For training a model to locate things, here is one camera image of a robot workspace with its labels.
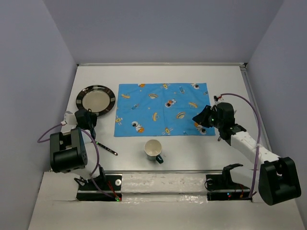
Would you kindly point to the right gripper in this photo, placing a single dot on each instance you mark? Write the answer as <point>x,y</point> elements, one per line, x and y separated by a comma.
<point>200,118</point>

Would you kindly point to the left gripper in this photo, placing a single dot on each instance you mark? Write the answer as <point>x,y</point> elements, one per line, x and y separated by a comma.
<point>93,117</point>

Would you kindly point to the black rimmed dinner plate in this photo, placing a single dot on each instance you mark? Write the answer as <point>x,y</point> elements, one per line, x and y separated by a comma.
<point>98,99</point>

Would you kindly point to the metal fork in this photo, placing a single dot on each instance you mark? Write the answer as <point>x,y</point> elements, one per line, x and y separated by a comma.
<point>106,148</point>

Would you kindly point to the teal mug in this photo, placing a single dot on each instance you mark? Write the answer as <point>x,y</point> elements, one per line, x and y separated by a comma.
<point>153,150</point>

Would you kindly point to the blue space print placemat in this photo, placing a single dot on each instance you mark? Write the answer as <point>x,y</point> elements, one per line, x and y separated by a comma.
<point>161,109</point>

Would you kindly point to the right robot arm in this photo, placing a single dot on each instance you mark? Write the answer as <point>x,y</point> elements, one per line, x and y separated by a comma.
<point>278,179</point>

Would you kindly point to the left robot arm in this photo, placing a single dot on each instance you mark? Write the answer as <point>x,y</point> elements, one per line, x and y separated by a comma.
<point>68,151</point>

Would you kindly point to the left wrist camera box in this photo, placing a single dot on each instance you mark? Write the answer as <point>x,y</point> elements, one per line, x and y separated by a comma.
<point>69,119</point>

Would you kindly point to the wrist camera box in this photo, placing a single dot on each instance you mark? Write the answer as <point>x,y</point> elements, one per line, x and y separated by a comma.
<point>218,99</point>
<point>69,119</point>

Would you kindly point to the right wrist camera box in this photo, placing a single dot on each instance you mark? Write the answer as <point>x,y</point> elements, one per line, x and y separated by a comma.
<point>218,99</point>

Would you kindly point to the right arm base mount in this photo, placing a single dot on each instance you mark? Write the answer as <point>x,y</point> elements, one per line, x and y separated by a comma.
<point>221,187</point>

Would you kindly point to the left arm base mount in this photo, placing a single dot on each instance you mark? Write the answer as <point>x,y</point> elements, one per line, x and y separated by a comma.
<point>110,188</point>

